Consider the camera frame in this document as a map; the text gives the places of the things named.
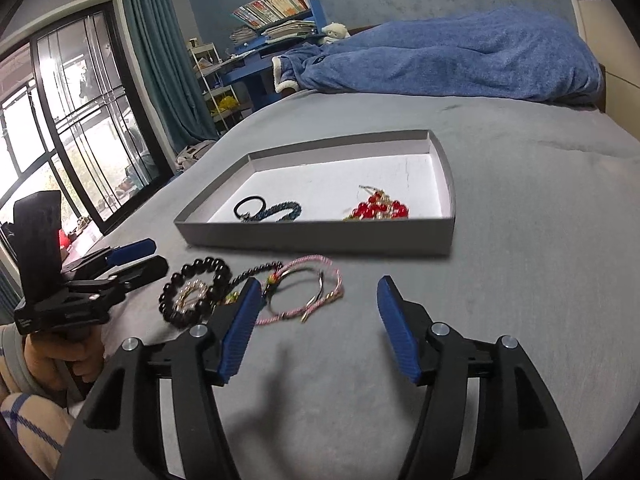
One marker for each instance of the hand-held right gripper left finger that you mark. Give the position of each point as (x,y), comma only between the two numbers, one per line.
(239,332)

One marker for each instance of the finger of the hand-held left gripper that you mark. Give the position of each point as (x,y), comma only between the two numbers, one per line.
(142,270)
(131,250)

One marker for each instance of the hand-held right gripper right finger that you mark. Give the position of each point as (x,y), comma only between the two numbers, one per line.
(398,332)

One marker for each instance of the person's left forearm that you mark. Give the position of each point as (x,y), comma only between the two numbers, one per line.
(11,360)

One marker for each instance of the person's left hand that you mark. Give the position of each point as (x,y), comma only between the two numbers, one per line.
(75,355)

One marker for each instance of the silver bangle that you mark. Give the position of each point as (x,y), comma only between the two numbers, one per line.
(317,290)

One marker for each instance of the grey bag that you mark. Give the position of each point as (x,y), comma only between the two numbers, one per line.
(192,154)

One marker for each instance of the black framed window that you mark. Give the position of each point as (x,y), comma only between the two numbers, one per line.
(75,120)

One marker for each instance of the grey cardboard tray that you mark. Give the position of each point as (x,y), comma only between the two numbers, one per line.
(320,185)

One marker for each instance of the person's plaid clothing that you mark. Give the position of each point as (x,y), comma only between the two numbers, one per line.
(35,425)

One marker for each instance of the white storage rack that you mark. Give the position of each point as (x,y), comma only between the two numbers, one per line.
(217,85)

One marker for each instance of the teal curtain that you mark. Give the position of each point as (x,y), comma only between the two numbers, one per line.
(160,60)

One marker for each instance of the blue shelf desk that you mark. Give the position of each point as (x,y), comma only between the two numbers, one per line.
(250,72)

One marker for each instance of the stack of papers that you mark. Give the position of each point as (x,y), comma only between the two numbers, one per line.
(285,29)

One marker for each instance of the blue fleece blanket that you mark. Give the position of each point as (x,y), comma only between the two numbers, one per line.
(450,55)

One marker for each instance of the row of books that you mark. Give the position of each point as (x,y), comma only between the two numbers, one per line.
(272,6)

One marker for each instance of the white plush toy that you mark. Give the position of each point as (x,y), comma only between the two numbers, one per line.
(334,31)

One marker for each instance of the beige headboard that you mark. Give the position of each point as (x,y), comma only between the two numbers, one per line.
(617,45)

